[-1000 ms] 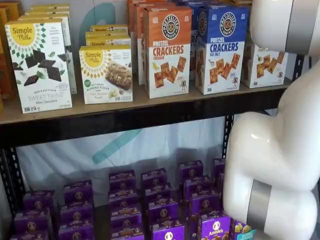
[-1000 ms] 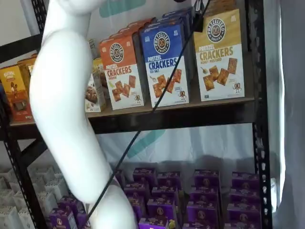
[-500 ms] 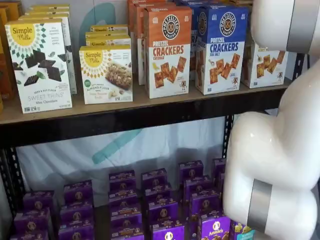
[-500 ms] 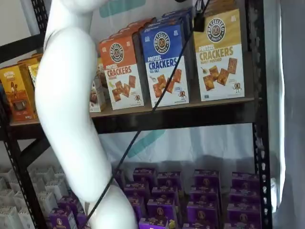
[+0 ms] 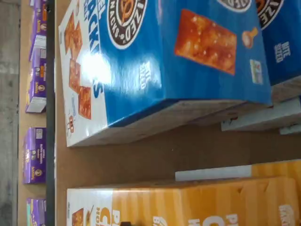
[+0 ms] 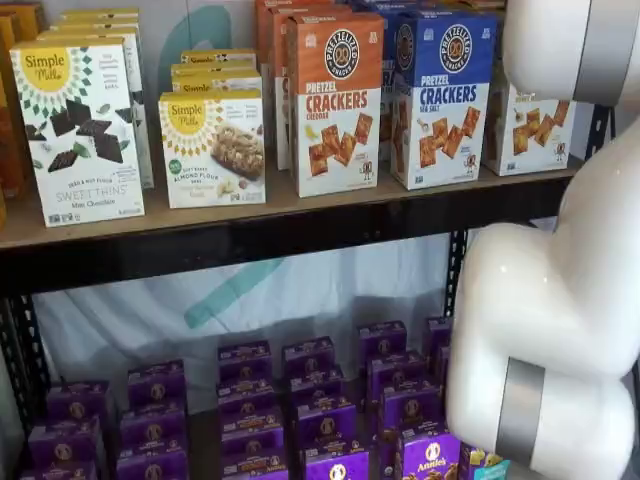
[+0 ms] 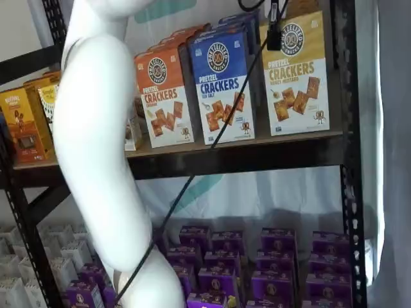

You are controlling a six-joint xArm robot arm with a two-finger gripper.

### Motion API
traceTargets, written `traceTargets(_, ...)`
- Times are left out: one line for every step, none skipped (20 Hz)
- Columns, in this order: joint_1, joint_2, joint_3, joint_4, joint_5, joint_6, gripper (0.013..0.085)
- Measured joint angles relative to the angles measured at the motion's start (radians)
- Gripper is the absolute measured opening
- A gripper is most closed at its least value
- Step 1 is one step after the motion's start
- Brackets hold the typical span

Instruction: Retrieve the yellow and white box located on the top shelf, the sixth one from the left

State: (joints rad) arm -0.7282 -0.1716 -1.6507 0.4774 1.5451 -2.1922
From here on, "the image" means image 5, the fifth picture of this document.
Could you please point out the purple Annie's snack box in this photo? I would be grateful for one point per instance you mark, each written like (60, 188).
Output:
(37, 82)
(38, 23)
(37, 212)
(35, 155)

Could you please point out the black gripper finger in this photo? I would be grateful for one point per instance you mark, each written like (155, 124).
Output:
(126, 223)

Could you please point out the yellow honey mustard cracker box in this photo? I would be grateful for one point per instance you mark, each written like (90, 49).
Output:
(188, 207)
(211, 173)

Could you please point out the black metal shelf rack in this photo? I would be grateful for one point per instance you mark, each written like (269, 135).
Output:
(50, 117)

